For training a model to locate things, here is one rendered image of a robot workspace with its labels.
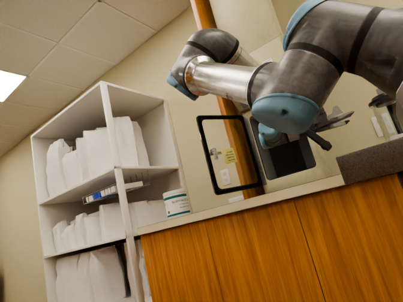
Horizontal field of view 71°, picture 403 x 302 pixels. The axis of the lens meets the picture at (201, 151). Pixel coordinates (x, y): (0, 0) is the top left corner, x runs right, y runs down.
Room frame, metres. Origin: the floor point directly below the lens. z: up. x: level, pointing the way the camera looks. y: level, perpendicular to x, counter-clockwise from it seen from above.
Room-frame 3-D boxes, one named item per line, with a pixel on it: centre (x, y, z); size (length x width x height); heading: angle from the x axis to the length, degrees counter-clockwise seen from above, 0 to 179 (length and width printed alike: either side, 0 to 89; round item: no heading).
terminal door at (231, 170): (1.40, -0.14, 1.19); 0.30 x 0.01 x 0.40; 124
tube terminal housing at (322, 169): (1.52, -0.47, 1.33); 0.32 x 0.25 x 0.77; 56
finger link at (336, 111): (1.02, -0.52, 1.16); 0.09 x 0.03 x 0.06; 37
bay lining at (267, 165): (1.52, -0.47, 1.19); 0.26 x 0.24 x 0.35; 56
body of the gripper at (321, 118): (1.10, -0.46, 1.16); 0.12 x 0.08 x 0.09; 71
